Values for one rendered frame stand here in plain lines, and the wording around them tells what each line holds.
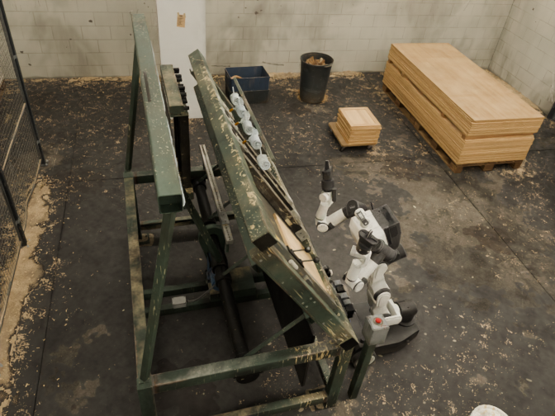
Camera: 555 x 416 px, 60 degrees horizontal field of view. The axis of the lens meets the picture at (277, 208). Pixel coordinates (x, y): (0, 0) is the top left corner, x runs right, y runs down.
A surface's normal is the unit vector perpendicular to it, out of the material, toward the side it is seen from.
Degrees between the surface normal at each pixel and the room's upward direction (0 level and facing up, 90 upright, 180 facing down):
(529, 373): 0
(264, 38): 90
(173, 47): 90
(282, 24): 90
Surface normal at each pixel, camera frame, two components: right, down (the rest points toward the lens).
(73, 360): 0.08, -0.77
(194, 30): 0.23, 0.63
